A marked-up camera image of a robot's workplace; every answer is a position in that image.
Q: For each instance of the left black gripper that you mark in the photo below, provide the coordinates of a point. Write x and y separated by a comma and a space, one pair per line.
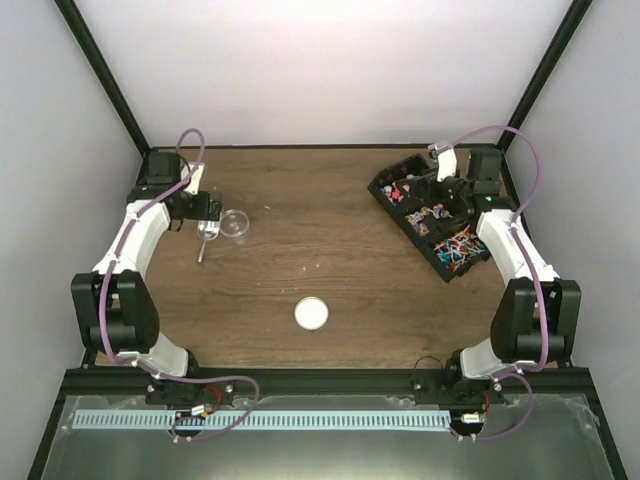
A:
202, 210

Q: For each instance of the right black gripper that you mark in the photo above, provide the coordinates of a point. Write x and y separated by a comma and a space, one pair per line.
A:
428, 183

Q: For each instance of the metal scoop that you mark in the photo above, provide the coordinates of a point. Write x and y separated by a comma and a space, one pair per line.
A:
207, 231

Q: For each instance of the black three-compartment candy bin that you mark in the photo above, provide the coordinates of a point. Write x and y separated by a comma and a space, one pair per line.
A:
442, 236

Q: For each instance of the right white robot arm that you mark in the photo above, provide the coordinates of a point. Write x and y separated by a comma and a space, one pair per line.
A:
536, 320

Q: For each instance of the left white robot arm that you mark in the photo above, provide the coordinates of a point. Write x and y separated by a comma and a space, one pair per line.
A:
115, 311

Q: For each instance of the clear plastic cup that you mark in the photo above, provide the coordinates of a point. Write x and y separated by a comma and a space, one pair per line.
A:
234, 223

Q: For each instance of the white round lid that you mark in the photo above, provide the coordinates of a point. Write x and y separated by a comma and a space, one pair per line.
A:
311, 313

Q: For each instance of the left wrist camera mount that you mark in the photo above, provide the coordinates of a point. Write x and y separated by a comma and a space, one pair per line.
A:
195, 173

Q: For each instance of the black front mounting rail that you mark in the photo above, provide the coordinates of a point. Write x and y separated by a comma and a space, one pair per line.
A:
426, 385

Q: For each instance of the light blue slotted cable duct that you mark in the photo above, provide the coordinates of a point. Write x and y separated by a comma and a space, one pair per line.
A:
422, 420

